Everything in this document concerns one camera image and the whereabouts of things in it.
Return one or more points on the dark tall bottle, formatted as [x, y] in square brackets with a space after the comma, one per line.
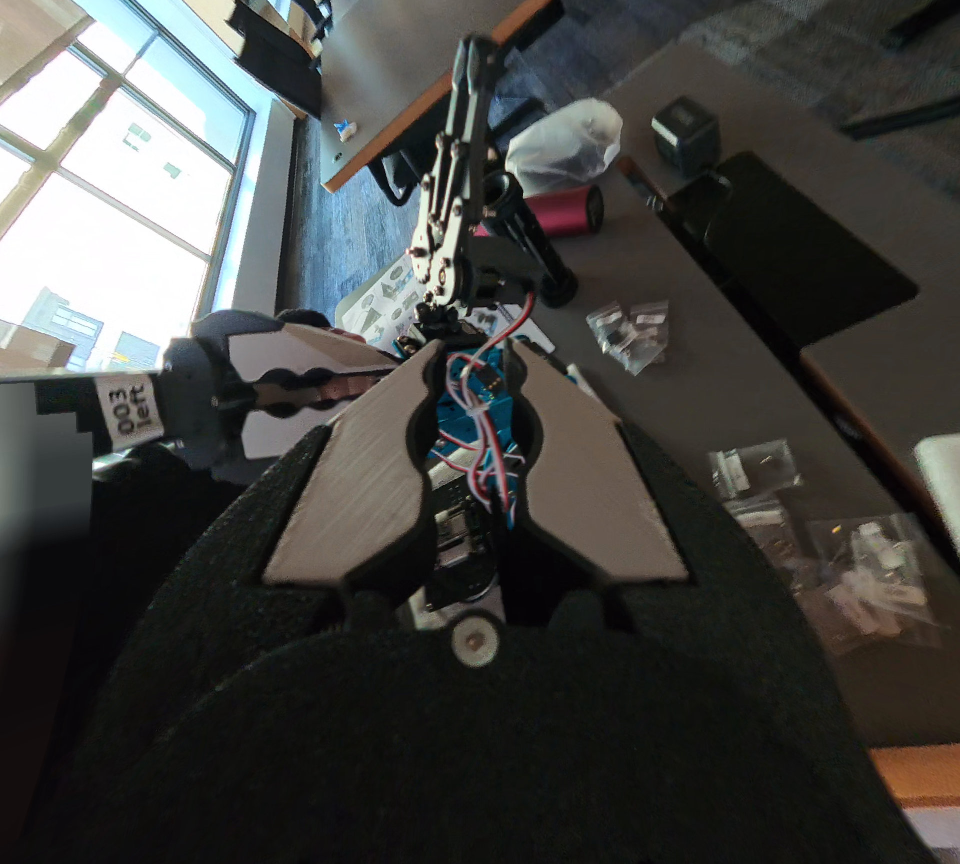
[536, 242]

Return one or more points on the printed instruction manual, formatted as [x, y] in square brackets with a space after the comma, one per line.
[382, 309]

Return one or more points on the blue toy robot arm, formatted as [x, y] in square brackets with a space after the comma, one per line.
[457, 204]

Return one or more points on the black slatted chair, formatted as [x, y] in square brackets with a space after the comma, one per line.
[277, 62]

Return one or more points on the large paned window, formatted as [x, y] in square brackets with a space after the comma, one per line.
[112, 204]

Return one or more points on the white plastic bag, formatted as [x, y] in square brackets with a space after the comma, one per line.
[570, 137]

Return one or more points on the small black display charger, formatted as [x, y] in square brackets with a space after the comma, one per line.
[686, 133]

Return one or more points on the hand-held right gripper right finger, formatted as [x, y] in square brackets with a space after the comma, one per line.
[600, 497]

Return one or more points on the dark red cylinder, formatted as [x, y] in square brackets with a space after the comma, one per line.
[562, 212]

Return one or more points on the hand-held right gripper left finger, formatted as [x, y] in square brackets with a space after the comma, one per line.
[352, 497]

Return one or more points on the grey desk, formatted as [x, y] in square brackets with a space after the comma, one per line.
[712, 414]

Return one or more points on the small blue white object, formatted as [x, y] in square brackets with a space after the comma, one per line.
[345, 129]

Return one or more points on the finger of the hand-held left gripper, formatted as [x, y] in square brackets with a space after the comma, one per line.
[285, 429]
[300, 350]

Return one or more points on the controller circuit board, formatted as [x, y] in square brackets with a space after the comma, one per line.
[461, 542]

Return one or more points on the wood-edged office desk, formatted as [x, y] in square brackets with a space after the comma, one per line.
[420, 39]

